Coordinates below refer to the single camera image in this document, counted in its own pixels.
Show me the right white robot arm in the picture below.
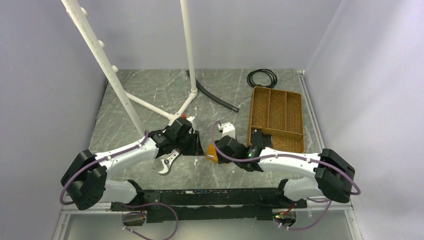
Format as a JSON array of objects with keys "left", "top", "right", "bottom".
[{"left": 212, "top": 135, "right": 361, "bottom": 208}]

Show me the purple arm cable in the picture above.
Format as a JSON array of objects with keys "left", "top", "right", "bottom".
[
  {"left": 211, "top": 120, "right": 362, "bottom": 232},
  {"left": 58, "top": 129, "right": 180, "bottom": 240}
]

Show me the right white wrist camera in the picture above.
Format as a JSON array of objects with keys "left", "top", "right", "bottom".
[{"left": 218, "top": 122, "right": 237, "bottom": 140}]

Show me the brown woven divided tray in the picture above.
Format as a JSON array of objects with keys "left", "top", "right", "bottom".
[{"left": 247, "top": 86, "right": 305, "bottom": 153}]

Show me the coiled black cable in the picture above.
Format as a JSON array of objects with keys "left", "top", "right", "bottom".
[{"left": 246, "top": 68, "right": 278, "bottom": 89}]

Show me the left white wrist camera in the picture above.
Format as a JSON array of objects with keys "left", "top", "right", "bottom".
[{"left": 180, "top": 114, "right": 196, "bottom": 125}]

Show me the black rubber hose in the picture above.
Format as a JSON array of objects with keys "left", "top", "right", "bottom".
[{"left": 185, "top": 69, "right": 240, "bottom": 114}]

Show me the aluminium extrusion rail frame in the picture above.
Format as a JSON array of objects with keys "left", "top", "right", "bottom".
[{"left": 53, "top": 69, "right": 363, "bottom": 240}]

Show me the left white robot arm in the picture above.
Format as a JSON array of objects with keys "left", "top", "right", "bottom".
[{"left": 59, "top": 116, "right": 204, "bottom": 211}]

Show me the black VIP credit card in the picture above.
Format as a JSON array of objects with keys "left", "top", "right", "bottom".
[{"left": 249, "top": 128, "right": 265, "bottom": 149}]

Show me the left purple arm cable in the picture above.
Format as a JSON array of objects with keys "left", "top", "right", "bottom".
[{"left": 58, "top": 129, "right": 180, "bottom": 240}]

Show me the white PVC pipe frame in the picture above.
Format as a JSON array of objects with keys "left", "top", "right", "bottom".
[{"left": 62, "top": 0, "right": 198, "bottom": 135}]

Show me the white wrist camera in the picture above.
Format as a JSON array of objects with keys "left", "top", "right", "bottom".
[
  {"left": 180, "top": 114, "right": 196, "bottom": 125},
  {"left": 218, "top": 122, "right": 237, "bottom": 140}
]

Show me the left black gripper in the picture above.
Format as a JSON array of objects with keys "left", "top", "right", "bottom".
[{"left": 174, "top": 130, "right": 205, "bottom": 156}]

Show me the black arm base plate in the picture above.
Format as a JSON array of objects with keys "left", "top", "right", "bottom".
[{"left": 110, "top": 181, "right": 307, "bottom": 223}]

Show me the red handled adjustable wrench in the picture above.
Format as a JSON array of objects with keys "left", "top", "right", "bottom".
[{"left": 158, "top": 150, "right": 181, "bottom": 175}]

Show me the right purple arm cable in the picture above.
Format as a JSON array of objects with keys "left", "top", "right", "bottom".
[{"left": 211, "top": 120, "right": 362, "bottom": 232}]

